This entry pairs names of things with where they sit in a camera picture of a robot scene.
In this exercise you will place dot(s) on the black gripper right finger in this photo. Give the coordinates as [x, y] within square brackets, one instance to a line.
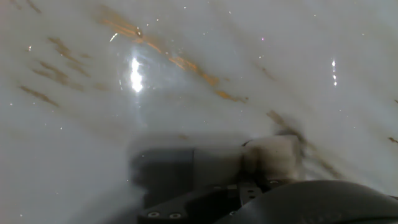
[272, 184]

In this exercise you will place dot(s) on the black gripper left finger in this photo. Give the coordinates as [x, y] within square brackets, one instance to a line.
[247, 191]

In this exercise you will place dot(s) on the white rectangular sponge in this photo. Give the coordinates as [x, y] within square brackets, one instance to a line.
[273, 157]

